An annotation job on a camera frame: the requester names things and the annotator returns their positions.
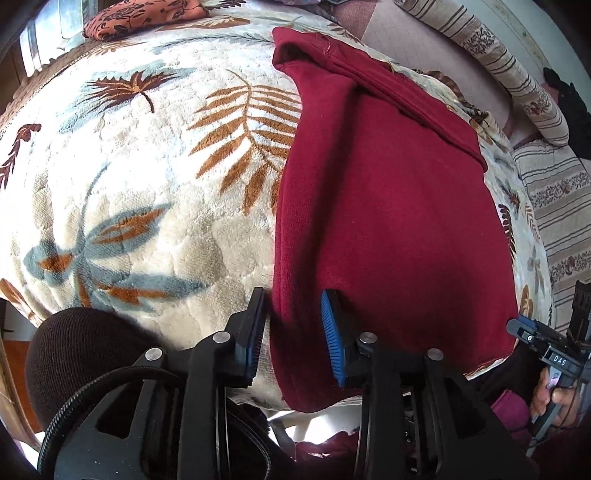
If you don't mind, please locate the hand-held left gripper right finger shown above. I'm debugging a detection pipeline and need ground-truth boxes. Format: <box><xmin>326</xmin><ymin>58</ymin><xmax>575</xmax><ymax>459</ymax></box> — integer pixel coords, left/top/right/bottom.
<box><xmin>320</xmin><ymin>288</ymin><xmax>541</xmax><ymax>480</ymax></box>

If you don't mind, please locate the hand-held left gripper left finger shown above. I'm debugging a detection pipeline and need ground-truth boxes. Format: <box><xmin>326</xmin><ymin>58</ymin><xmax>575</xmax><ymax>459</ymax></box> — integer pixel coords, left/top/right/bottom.
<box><xmin>39</xmin><ymin>286</ymin><xmax>269</xmax><ymax>480</ymax></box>

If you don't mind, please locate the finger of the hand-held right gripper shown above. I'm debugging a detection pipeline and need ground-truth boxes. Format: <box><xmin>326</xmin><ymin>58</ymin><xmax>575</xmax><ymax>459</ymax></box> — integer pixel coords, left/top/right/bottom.
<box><xmin>506</xmin><ymin>316</ymin><xmax>542</xmax><ymax>344</ymax></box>

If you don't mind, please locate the dark red garment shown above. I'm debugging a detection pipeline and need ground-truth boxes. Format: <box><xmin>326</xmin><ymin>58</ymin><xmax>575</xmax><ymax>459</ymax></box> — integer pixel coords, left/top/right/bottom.
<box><xmin>270</xmin><ymin>27</ymin><xmax>519</xmax><ymax>412</ymax></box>

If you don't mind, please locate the person's right hand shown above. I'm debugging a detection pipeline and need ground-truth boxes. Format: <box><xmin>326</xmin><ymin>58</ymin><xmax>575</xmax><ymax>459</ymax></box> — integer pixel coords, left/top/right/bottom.
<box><xmin>529</xmin><ymin>369</ymin><xmax>583</xmax><ymax>429</ymax></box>

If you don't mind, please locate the striped floral pillow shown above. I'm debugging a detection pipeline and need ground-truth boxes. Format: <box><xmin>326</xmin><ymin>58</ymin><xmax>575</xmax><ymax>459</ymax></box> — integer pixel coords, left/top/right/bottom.
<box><xmin>512</xmin><ymin>138</ymin><xmax>591</xmax><ymax>333</ymax></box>

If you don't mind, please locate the dark brown knit cap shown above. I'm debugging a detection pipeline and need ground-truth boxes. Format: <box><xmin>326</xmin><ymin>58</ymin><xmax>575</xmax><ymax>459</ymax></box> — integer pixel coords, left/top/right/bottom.
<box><xmin>24</xmin><ymin>307</ymin><xmax>172</xmax><ymax>437</ymax></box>

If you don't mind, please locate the leaf print fleece blanket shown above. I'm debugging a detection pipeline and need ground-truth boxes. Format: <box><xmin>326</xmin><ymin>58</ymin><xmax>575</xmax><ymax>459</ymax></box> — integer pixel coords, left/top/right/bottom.
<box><xmin>0</xmin><ymin>0</ymin><xmax>555</xmax><ymax>409</ymax></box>

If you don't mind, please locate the black cloth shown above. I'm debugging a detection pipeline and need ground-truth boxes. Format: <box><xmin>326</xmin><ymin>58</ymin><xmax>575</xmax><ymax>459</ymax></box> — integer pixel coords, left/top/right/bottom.
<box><xmin>542</xmin><ymin>67</ymin><xmax>591</xmax><ymax>160</ymax></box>

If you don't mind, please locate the striped floral rolled quilt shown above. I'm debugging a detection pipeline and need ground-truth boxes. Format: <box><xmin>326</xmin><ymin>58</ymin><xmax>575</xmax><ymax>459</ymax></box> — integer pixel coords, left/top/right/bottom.
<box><xmin>394</xmin><ymin>0</ymin><xmax>572</xmax><ymax>147</ymax></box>

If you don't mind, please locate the orange floral cloth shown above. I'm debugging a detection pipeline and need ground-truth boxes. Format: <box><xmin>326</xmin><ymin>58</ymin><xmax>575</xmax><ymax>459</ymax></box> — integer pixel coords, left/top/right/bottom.
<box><xmin>83</xmin><ymin>0</ymin><xmax>209</xmax><ymax>41</ymax></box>

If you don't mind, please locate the black braided cable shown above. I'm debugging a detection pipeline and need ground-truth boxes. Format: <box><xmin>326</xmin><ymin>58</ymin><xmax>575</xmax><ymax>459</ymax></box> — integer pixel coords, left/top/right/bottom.
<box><xmin>36</xmin><ymin>367</ymin><xmax>273</xmax><ymax>480</ymax></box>

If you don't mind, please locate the metal window frame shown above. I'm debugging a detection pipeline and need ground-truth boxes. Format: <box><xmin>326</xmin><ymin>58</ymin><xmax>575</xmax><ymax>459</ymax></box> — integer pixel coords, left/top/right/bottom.
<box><xmin>16</xmin><ymin>0</ymin><xmax>100</xmax><ymax>79</ymax></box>

